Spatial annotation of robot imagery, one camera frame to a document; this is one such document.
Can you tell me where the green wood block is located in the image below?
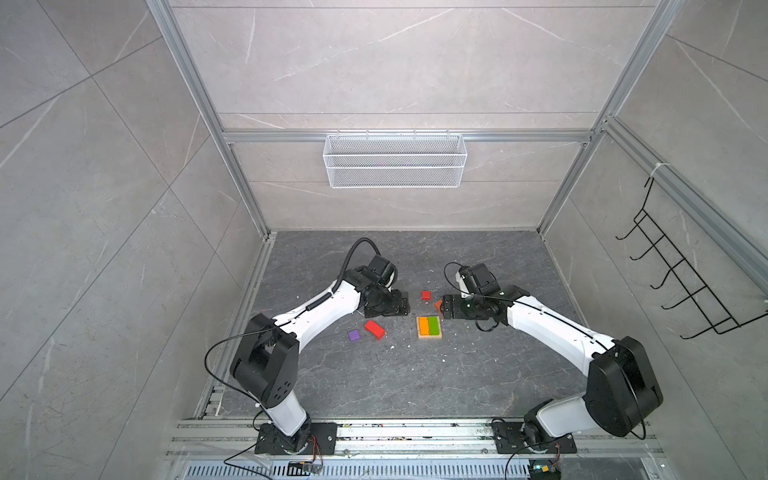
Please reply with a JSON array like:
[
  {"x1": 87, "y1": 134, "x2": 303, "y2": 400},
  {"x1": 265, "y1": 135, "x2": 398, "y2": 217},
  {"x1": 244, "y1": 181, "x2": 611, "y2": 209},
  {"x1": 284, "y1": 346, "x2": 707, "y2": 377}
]
[{"x1": 428, "y1": 316, "x2": 442, "y2": 337}]

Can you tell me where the red rectangular wood block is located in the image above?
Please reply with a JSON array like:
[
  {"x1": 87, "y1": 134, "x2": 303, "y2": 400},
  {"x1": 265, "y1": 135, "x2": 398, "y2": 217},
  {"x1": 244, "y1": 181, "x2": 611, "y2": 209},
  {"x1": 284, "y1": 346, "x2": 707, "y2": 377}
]
[{"x1": 364, "y1": 320, "x2": 386, "y2": 341}]

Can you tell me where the orange-yellow wood block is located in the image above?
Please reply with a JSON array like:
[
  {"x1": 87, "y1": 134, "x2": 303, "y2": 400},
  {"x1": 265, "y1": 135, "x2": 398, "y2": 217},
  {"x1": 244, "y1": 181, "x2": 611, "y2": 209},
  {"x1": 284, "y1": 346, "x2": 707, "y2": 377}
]
[{"x1": 418, "y1": 317, "x2": 430, "y2": 337}]

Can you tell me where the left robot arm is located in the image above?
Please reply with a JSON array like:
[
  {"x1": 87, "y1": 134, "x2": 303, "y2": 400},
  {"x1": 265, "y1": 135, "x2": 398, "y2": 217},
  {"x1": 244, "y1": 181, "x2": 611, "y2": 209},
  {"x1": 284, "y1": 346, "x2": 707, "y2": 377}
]
[{"x1": 204, "y1": 237, "x2": 410, "y2": 453}]

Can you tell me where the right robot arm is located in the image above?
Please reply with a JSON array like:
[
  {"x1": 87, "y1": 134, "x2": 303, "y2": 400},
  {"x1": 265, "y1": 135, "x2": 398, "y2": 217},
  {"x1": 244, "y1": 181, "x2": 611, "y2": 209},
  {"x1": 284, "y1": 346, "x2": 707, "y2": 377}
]
[{"x1": 439, "y1": 290, "x2": 664, "y2": 450}]

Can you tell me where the white zip tie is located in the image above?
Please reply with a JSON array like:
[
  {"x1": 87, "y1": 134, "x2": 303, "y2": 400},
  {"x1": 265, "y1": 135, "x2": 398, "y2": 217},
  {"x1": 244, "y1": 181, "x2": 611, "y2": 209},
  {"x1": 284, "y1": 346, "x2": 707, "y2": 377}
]
[{"x1": 649, "y1": 162, "x2": 671, "y2": 178}]

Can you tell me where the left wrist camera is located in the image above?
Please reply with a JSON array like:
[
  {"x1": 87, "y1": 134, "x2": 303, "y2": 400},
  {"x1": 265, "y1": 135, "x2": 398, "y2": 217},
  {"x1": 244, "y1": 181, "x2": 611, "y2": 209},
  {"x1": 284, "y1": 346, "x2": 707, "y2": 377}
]
[{"x1": 365, "y1": 255, "x2": 398, "y2": 288}]

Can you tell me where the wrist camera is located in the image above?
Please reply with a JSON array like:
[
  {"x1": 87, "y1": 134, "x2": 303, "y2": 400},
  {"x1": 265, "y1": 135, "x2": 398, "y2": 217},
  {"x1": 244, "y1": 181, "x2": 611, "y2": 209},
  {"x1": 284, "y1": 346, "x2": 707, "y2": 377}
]
[
  {"x1": 365, "y1": 255, "x2": 398, "y2": 288},
  {"x1": 456, "y1": 263, "x2": 500, "y2": 296}
]

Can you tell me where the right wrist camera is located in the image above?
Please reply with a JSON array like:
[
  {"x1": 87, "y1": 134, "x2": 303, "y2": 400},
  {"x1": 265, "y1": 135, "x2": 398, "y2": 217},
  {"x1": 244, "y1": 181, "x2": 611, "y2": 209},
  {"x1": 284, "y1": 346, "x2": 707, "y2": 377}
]
[{"x1": 456, "y1": 263, "x2": 500, "y2": 296}]

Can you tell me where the white wire mesh basket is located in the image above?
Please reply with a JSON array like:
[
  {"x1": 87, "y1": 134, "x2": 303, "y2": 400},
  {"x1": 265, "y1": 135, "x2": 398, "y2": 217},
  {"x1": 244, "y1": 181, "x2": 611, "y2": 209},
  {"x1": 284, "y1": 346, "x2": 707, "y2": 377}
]
[{"x1": 323, "y1": 133, "x2": 468, "y2": 189}]

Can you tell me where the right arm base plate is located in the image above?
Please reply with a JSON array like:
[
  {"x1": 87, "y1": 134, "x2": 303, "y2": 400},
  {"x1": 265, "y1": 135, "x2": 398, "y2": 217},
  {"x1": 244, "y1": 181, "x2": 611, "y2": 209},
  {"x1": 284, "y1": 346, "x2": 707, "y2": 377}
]
[{"x1": 489, "y1": 418, "x2": 577, "y2": 454}]

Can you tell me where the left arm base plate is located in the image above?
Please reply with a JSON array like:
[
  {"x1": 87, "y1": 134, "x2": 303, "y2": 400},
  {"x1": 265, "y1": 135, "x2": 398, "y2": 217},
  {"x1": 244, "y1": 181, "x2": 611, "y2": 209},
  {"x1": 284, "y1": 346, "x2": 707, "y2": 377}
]
[{"x1": 254, "y1": 422, "x2": 339, "y2": 456}]

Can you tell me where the aluminium front rail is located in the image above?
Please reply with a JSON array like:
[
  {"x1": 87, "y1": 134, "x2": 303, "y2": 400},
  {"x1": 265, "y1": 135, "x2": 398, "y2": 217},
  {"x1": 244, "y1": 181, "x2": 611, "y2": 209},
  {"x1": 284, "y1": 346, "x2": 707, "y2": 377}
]
[{"x1": 165, "y1": 418, "x2": 665, "y2": 459}]

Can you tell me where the black wire hook rack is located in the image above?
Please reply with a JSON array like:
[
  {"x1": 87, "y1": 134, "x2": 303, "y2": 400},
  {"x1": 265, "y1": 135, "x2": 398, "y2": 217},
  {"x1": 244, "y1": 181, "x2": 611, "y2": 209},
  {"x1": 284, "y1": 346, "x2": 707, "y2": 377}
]
[{"x1": 615, "y1": 177, "x2": 767, "y2": 340}]

